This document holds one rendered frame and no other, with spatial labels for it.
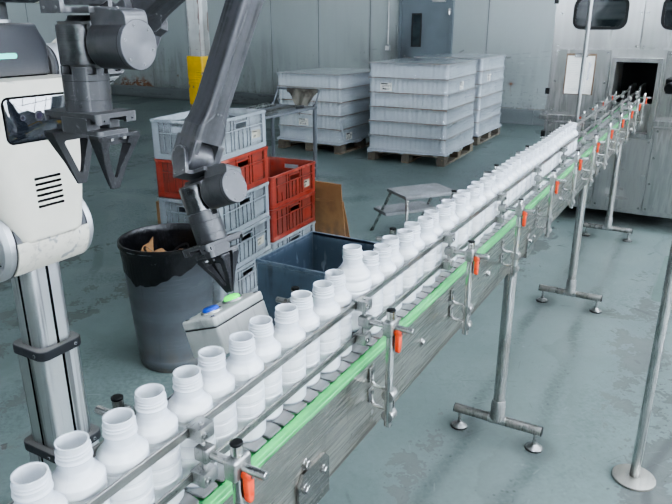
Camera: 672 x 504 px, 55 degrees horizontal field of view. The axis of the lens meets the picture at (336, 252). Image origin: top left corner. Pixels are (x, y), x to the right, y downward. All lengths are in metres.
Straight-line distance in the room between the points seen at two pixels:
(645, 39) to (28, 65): 4.86
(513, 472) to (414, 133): 5.74
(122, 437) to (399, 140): 7.32
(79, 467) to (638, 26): 5.31
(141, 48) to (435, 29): 11.19
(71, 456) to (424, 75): 7.24
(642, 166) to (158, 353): 4.09
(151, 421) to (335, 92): 7.70
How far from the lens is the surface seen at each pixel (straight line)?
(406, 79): 7.85
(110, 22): 0.83
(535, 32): 11.48
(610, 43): 5.71
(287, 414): 1.08
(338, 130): 8.43
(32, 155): 1.37
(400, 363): 1.41
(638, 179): 5.80
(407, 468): 2.60
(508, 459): 2.72
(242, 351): 0.95
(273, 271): 1.87
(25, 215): 1.37
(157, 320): 3.14
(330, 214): 4.82
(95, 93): 0.88
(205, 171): 1.16
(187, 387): 0.87
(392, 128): 7.98
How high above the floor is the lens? 1.59
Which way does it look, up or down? 19 degrees down
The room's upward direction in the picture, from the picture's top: straight up
